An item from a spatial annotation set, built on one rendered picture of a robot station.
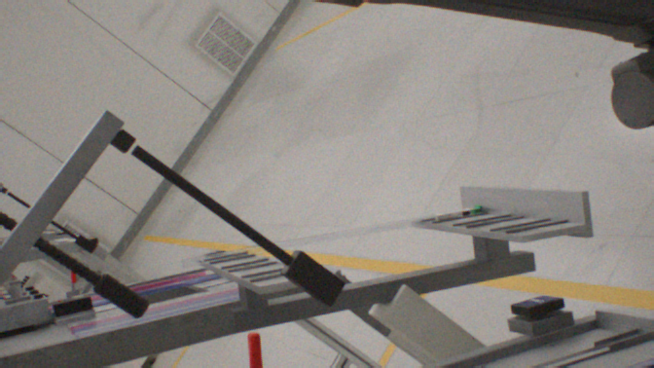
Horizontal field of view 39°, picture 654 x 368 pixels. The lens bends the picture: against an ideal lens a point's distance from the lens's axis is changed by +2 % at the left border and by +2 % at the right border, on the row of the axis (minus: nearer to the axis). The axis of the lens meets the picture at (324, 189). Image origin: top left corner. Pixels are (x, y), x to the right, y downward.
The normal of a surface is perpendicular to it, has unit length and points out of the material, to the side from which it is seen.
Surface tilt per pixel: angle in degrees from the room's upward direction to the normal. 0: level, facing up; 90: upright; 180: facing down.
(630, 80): 48
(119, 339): 90
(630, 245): 0
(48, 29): 90
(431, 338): 90
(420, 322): 90
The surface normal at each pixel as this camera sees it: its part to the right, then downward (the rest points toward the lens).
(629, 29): 0.03, 0.98
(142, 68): 0.37, -0.03
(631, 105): -0.87, 0.22
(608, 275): -0.76, -0.58
